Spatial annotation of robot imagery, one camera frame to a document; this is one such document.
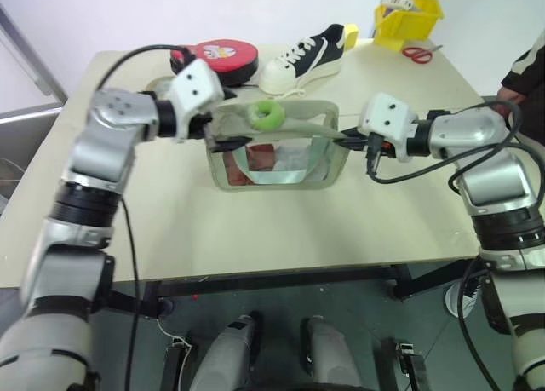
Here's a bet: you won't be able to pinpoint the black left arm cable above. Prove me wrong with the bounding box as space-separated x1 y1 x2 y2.
96 44 202 391

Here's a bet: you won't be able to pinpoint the grey transparent pouch bag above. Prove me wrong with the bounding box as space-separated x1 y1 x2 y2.
205 100 351 193

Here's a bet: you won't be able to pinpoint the white sneaker on floor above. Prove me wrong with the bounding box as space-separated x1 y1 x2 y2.
444 274 483 320

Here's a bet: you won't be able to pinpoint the white device in bin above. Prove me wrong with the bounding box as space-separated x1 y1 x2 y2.
380 0 416 13

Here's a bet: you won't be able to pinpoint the grey metal frame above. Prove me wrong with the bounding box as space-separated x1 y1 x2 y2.
0 2 70 125

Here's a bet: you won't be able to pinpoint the black table frame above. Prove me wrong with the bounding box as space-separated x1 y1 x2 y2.
100 262 415 320

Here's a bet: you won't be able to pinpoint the grey left robot leg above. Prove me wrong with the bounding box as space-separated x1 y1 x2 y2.
188 311 257 391

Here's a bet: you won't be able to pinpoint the grey right robot leg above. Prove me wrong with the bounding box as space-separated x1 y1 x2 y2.
301 315 364 391

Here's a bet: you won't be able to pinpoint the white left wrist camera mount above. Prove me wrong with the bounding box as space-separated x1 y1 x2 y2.
163 60 226 144

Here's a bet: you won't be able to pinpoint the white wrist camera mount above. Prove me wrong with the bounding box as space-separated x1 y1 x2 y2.
163 60 226 144
356 93 421 161

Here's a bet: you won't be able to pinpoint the grey robot leg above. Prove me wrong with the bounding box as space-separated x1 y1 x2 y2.
301 315 364 391
188 311 257 391

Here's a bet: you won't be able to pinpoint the white packet inside pouch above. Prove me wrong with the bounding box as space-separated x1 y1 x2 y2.
272 147 311 173

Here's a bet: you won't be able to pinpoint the red round punch pad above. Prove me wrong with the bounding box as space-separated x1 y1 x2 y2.
169 41 261 88

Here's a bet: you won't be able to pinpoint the yellow block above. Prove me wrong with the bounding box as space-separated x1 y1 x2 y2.
341 23 360 52

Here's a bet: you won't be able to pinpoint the yellow plastic bin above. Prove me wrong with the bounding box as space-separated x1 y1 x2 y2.
373 0 445 52

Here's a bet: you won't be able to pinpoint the person's dark jacket sleeve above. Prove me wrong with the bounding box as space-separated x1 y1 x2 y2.
499 36 545 146

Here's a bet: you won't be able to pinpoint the bystander's hand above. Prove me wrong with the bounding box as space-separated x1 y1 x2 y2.
495 85 530 107

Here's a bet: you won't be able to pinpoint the green plush ring keychain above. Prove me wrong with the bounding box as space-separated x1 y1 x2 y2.
247 99 286 133

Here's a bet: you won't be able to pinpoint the red handled scissors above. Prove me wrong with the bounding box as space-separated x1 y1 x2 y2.
401 43 445 66

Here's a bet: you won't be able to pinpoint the black and white sneaker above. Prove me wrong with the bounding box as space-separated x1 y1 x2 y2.
258 23 346 100

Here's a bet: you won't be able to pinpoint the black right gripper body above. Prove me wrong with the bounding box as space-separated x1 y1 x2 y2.
364 131 394 158

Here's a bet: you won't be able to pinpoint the thin white floor cable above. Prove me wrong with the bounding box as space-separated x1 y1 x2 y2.
158 317 193 391

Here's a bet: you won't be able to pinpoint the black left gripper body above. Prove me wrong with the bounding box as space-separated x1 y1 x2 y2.
186 110 219 142

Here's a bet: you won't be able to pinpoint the red packet inside pouch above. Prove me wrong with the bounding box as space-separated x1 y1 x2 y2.
227 145 278 186

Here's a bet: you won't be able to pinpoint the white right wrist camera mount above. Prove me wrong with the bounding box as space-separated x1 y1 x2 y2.
356 93 421 161

